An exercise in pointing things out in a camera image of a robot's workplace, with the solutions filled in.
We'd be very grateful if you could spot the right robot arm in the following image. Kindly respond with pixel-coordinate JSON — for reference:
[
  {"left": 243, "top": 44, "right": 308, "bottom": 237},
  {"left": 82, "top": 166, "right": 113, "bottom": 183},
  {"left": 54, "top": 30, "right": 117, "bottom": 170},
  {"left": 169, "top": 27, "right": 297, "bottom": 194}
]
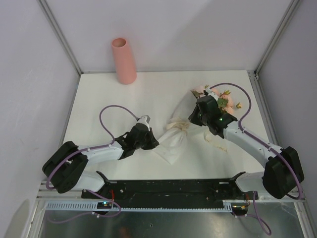
[{"left": 189, "top": 96, "right": 304, "bottom": 199}]

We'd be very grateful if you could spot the white slotted cable duct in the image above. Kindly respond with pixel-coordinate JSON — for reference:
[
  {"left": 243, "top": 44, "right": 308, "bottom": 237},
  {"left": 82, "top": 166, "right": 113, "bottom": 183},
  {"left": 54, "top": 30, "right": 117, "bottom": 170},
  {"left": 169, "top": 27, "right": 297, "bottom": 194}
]
[{"left": 45, "top": 201, "right": 250, "bottom": 212}]

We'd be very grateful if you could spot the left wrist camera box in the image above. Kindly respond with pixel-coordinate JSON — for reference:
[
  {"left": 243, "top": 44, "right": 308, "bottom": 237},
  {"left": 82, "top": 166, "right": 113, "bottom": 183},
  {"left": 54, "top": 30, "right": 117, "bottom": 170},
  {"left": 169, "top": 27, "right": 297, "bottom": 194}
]
[{"left": 137, "top": 115, "right": 150, "bottom": 128}]

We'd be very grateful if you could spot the cream printed ribbon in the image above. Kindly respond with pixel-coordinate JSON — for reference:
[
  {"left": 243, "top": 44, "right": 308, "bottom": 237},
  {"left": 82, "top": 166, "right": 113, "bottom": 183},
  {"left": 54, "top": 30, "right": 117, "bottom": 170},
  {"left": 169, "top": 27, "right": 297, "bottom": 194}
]
[{"left": 166, "top": 118, "right": 228, "bottom": 153}]

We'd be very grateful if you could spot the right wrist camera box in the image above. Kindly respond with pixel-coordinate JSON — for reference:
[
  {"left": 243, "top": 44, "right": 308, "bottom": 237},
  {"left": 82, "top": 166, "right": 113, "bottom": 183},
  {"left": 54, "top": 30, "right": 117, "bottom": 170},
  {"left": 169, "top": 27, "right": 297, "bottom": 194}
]
[{"left": 204, "top": 85, "right": 218, "bottom": 99}]

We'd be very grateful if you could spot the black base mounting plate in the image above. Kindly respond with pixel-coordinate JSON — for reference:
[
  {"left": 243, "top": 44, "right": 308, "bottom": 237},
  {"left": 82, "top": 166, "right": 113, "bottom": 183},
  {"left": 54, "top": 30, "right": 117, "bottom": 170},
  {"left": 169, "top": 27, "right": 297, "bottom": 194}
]
[{"left": 97, "top": 178, "right": 253, "bottom": 207}]

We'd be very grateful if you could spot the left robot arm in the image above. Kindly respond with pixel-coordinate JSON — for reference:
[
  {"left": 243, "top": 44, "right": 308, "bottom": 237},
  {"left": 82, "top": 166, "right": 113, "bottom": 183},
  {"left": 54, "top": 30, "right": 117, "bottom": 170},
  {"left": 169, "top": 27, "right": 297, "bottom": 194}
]
[{"left": 42, "top": 123, "right": 159, "bottom": 198}]

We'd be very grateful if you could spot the aluminium frame post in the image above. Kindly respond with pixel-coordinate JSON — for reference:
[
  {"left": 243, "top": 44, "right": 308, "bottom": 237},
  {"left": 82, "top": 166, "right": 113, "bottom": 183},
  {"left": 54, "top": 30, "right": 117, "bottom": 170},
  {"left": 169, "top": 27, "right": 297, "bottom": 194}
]
[
  {"left": 255, "top": 0, "right": 302, "bottom": 74},
  {"left": 38, "top": 0, "right": 83, "bottom": 75}
]

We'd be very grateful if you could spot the pink cylindrical vase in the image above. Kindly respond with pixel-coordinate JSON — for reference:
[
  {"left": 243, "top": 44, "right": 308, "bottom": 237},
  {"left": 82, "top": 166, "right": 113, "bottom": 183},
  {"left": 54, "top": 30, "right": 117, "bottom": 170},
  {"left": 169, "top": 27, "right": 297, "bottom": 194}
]
[{"left": 111, "top": 38, "right": 137, "bottom": 85}]

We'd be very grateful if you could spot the pink flower bouquet white wrap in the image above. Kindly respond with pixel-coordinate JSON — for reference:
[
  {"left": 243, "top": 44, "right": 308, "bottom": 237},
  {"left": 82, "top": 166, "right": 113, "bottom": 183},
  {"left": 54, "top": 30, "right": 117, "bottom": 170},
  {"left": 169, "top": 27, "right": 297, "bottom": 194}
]
[{"left": 154, "top": 85, "right": 242, "bottom": 165}]

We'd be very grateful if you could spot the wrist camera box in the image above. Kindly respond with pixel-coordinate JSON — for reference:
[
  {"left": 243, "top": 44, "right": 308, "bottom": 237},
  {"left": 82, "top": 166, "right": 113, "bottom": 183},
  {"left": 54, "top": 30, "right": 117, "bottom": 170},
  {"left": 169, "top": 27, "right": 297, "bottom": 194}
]
[
  {"left": 204, "top": 85, "right": 218, "bottom": 99},
  {"left": 137, "top": 115, "right": 150, "bottom": 128}
]

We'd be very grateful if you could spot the left aluminium frame post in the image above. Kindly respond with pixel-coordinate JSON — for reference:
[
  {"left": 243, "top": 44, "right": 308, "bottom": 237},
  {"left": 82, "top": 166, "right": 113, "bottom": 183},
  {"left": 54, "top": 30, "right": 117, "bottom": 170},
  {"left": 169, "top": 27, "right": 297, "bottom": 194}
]
[{"left": 38, "top": 0, "right": 83, "bottom": 75}]

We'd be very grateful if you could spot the right aluminium frame post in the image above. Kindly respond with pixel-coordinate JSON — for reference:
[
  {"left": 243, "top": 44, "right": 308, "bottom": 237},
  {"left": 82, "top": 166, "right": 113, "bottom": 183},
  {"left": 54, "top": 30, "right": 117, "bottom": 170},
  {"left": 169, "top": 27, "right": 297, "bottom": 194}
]
[{"left": 255, "top": 0, "right": 302, "bottom": 74}]

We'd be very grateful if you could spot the aluminium front rail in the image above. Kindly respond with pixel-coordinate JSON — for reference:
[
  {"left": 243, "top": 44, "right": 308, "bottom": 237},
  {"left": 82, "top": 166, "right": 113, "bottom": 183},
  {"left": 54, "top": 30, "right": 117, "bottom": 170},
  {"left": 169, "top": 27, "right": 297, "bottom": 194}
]
[{"left": 37, "top": 180, "right": 305, "bottom": 203}]

